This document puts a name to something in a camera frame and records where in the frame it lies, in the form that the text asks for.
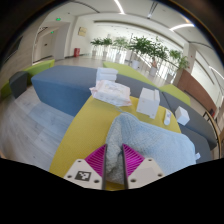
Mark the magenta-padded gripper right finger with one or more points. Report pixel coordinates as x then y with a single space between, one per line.
133 159

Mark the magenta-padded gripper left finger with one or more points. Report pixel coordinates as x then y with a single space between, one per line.
95 159

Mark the light blue towel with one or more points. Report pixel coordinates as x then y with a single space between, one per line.
153 143

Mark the yellow upholstered ottoman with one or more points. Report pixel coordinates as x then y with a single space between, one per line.
83 133

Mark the small white remote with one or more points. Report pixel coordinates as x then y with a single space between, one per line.
167 117

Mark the large white box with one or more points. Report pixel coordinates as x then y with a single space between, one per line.
147 103

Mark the small white box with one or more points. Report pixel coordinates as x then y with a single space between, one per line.
182 115

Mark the grey upholstered ottoman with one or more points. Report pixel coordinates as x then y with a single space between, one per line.
200 143
196 116

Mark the lime green ottoman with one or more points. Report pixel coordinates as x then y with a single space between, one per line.
176 93
126 70

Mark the blue-grey upholstered ottoman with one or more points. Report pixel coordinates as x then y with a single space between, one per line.
63 83

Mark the stack of white tissue packs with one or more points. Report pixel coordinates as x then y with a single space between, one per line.
106 74

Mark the lime green seat block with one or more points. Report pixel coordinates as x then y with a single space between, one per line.
40 67

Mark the dark grey seat block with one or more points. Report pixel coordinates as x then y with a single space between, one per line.
18 83

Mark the red fire extinguisher box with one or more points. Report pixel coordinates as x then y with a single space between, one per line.
76 52

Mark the row of potted plants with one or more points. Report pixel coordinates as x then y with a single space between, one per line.
143 46

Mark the green exit sign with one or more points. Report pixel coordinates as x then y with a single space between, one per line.
58 19

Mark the ceiling strip lights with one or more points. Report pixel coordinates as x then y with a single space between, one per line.
119 7

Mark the wooden bench with black frame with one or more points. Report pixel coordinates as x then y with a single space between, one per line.
213 128

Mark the yellow framed wall picture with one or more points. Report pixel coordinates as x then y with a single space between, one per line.
82 31

